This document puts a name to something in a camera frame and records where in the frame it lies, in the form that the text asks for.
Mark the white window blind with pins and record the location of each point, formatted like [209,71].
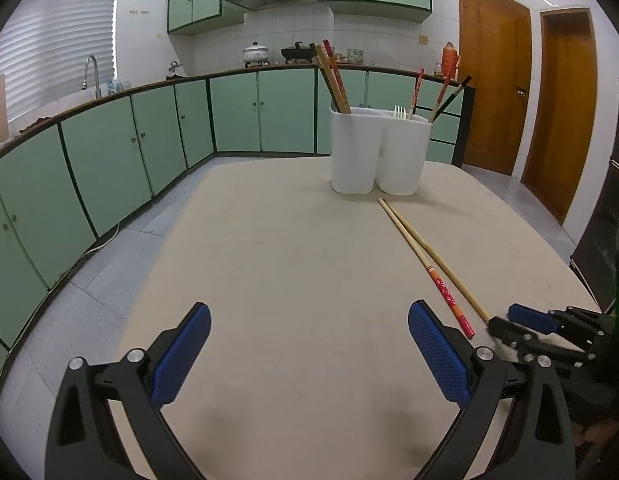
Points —
[54,45]

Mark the red thermos flask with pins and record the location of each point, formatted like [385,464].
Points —
[450,60]

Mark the stack of patterned bowls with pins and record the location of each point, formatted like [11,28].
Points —
[355,55]

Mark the black wok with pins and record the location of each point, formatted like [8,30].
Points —
[297,52]

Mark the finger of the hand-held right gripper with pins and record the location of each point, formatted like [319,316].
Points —
[532,319]
[509,332]

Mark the white plastic fork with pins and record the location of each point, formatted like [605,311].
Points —
[399,112]

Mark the white plastic utensil holder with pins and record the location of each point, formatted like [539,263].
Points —
[354,155]

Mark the black glass cabinet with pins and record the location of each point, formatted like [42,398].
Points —
[604,210]

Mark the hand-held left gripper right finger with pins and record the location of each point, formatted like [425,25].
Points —
[442,355]

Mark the green kitchen base cabinets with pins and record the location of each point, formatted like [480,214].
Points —
[104,145]

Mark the silver cooking pot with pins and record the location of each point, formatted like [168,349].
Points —
[255,54]

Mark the brown wooden door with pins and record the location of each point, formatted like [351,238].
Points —
[494,80]
[559,115]

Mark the metal sink faucet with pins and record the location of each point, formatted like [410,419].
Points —
[97,80]

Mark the red patterned wooden chopstick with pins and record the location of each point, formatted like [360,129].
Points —
[445,85]
[417,90]
[449,300]
[331,52]

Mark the small metal wall tap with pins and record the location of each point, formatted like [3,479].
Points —
[176,67]

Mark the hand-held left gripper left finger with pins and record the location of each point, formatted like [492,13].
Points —
[182,355]

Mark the plain wooden chopstick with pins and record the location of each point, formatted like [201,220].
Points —
[327,67]
[458,284]

